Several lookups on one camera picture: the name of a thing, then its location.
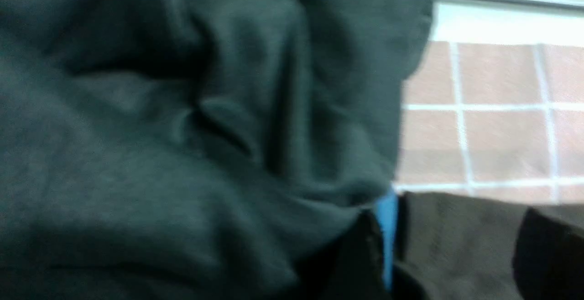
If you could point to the crumpled blue garment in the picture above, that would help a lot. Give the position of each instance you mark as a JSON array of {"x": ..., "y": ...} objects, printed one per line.
[{"x": 386, "y": 212}]

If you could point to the pink checkered tablecloth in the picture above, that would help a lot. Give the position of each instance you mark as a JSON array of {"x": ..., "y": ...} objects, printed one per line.
[{"x": 496, "y": 121}]

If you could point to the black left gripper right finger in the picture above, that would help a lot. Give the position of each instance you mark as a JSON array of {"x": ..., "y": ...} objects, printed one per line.
[{"x": 548, "y": 262}]

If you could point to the dark gray long-sleeve shirt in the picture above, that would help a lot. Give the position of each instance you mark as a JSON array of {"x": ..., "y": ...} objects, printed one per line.
[{"x": 193, "y": 149}]

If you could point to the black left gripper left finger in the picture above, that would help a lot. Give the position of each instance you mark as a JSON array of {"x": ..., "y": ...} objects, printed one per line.
[{"x": 349, "y": 268}]

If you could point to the crumpled black garment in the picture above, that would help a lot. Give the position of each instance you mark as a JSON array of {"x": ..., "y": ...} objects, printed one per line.
[{"x": 451, "y": 247}]

